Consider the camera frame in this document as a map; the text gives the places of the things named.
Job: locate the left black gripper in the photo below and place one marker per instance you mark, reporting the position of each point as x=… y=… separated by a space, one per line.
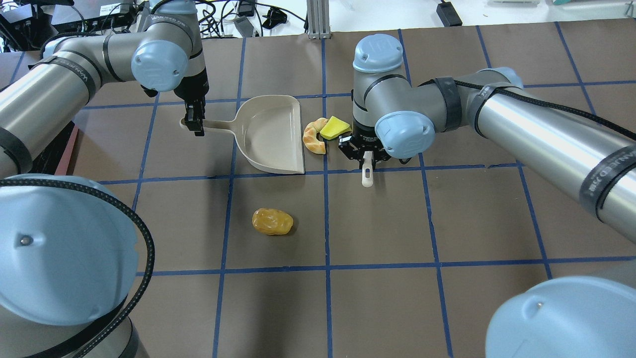
x=194 y=86

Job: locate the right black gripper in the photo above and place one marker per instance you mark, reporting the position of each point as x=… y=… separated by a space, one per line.
x=358 y=144

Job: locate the white hand brush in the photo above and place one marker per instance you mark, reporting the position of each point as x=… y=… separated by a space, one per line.
x=367 y=169

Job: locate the yellow sponge wedge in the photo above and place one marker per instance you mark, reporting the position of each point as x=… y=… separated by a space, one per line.
x=333 y=128

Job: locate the toy croissant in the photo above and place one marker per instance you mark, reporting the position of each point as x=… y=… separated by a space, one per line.
x=310 y=137

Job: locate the beige plastic dustpan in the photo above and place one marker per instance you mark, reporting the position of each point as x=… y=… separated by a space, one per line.
x=268 y=132

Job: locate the toy potato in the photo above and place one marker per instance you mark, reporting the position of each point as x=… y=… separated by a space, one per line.
x=272 y=222

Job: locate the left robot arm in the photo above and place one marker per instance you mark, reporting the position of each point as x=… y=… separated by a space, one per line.
x=75 y=260

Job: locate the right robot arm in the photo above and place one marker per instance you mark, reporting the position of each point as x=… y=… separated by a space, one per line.
x=500 y=168

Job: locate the bin with black bag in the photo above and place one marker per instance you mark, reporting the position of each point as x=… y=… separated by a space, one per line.
x=56 y=158

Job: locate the black power adapter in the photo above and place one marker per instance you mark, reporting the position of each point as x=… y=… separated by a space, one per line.
x=245 y=27

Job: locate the black power brick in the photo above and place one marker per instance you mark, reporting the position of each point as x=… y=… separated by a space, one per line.
x=448 y=15

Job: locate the aluminium frame post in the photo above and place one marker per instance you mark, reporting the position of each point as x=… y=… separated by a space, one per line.
x=318 y=26

